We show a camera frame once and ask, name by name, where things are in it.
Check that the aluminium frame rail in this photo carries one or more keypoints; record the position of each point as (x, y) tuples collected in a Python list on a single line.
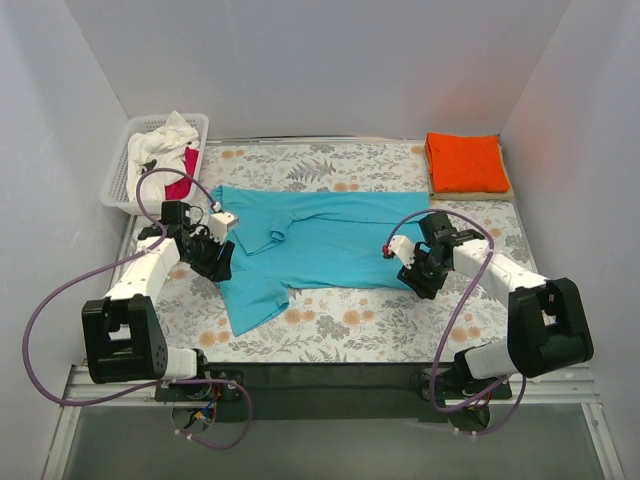
[(574, 385)]

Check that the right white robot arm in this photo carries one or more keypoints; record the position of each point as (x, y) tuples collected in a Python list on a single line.
[(547, 328)]

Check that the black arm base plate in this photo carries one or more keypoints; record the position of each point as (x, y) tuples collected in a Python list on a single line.
[(325, 391)]

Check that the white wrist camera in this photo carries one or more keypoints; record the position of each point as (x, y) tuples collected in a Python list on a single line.
[(220, 224), (402, 248)]

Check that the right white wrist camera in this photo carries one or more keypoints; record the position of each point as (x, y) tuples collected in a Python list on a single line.
[(402, 248)]

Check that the teal t shirt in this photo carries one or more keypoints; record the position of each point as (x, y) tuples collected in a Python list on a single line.
[(287, 240)]

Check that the folded orange t shirt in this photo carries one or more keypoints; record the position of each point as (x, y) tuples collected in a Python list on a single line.
[(466, 165)]

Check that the white t shirt in basket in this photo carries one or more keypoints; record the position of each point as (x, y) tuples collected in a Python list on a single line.
[(165, 147)]

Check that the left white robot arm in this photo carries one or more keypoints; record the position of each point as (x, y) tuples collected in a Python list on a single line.
[(123, 337)]

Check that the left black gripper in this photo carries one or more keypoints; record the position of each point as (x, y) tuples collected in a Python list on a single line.
[(220, 265)]

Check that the white plastic laundry basket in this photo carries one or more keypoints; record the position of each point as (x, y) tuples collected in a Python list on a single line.
[(114, 191)]

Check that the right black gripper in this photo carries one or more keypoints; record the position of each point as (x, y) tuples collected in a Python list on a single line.
[(420, 282)]

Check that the magenta t shirt in basket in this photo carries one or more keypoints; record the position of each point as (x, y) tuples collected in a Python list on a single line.
[(180, 189)]

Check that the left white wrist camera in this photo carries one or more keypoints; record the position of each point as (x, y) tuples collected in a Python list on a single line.
[(220, 224)]

